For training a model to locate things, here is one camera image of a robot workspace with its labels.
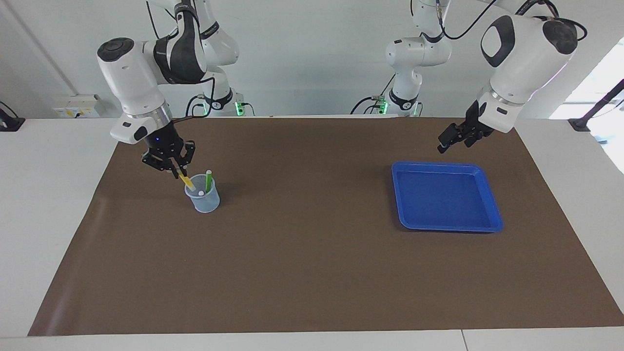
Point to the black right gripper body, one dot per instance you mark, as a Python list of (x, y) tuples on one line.
[(165, 140)]

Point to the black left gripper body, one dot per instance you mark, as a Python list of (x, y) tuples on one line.
[(475, 124)]

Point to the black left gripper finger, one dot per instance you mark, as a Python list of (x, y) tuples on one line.
[(474, 141), (451, 136)]

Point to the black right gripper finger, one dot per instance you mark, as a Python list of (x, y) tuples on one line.
[(187, 153), (158, 162)]

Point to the yellow marker pen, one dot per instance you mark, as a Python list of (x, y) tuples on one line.
[(187, 182)]

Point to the green marker pen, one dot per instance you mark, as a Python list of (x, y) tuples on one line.
[(208, 181)]

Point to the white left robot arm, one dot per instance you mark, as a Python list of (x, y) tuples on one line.
[(521, 53)]

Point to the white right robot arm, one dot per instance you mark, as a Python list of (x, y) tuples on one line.
[(131, 73)]

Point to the translucent mesh pen cup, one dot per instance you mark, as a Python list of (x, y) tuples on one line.
[(204, 207)]

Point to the blue plastic tray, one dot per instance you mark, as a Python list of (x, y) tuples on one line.
[(468, 214)]

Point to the black pole with base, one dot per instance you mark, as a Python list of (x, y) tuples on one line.
[(580, 123)]

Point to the black table clamp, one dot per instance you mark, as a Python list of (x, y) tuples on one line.
[(9, 123)]

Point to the brown table mat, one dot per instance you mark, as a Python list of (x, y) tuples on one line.
[(312, 268)]

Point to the white wall socket box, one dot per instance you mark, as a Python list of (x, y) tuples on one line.
[(75, 106)]

